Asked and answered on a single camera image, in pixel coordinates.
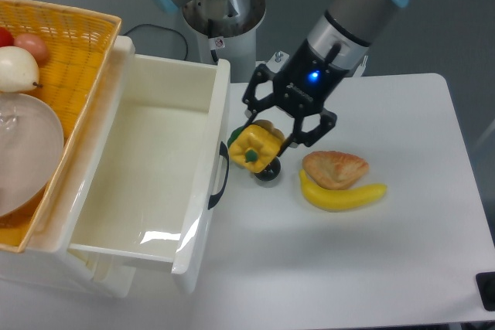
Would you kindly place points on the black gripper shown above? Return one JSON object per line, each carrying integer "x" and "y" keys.
{"x": 300, "y": 89}

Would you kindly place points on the yellow toy bell pepper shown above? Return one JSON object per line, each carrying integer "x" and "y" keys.
{"x": 255, "y": 148}

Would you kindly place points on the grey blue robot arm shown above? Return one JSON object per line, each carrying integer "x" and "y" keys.
{"x": 342, "y": 35}

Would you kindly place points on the green toy bell pepper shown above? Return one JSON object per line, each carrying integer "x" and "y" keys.
{"x": 233, "y": 137}

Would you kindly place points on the white open upper drawer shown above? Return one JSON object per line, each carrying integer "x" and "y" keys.
{"x": 147, "y": 204}

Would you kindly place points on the white drawer cabinet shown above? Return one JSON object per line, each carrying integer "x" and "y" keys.
{"x": 49, "y": 259}

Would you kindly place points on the black round toy fruit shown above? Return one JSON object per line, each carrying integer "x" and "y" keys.
{"x": 270, "y": 172}

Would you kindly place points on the orange toy croissant pastry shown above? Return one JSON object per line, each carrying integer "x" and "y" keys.
{"x": 334, "y": 170}

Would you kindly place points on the yellow toy banana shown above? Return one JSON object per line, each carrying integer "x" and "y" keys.
{"x": 340, "y": 200}

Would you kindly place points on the yellow woven basket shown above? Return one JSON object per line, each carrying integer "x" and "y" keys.
{"x": 80, "y": 42}

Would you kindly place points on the black object at edge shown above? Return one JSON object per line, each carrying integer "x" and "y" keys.
{"x": 486, "y": 285}

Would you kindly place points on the pink toy peach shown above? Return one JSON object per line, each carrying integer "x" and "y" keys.
{"x": 34, "y": 45}

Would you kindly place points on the white toy pear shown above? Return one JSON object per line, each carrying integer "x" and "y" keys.
{"x": 19, "y": 70}

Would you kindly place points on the red toy tomato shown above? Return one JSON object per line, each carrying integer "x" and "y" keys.
{"x": 6, "y": 38}

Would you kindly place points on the black drawer handle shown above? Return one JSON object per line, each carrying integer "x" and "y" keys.
{"x": 222, "y": 176}

